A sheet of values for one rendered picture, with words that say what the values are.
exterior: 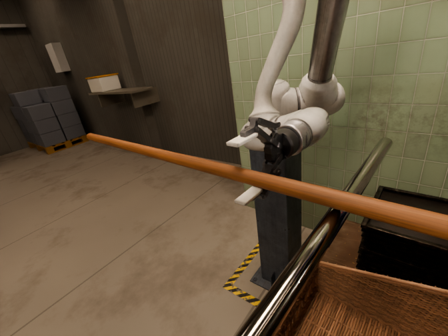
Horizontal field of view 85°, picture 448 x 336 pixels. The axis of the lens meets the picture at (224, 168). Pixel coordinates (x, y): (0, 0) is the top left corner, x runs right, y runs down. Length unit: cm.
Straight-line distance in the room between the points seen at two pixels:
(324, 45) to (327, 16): 10
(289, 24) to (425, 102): 98
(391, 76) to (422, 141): 39
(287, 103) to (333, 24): 34
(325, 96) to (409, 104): 57
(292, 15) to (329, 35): 27
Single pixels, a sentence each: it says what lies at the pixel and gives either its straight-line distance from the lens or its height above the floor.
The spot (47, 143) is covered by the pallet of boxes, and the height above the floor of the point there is 24.
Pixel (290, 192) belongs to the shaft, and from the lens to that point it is 43.
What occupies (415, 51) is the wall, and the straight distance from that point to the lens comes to 159.
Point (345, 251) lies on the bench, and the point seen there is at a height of 58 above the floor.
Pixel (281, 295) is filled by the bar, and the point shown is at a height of 117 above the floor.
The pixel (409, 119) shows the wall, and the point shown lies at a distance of 164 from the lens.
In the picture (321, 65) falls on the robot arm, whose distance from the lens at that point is 112.
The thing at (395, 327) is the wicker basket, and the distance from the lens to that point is 103.
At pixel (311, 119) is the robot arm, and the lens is 71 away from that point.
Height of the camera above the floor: 142
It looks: 25 degrees down
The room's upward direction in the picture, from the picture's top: 9 degrees counter-clockwise
